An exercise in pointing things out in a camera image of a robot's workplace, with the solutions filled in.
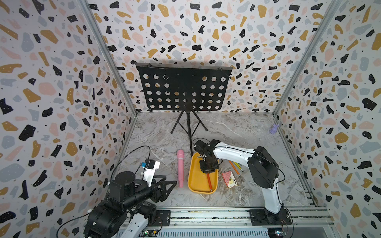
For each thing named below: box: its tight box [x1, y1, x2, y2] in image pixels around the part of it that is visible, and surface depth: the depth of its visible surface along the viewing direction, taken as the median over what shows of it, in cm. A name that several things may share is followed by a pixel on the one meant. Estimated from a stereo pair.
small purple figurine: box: [269, 123, 280, 134], surface depth 109 cm
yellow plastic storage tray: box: [187, 152, 219, 195], surface depth 87 cm
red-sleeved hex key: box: [206, 173, 213, 192], surface depth 85 cm
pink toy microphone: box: [177, 149, 185, 188], surface depth 91 cm
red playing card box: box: [222, 170, 239, 189], surface depth 87 cm
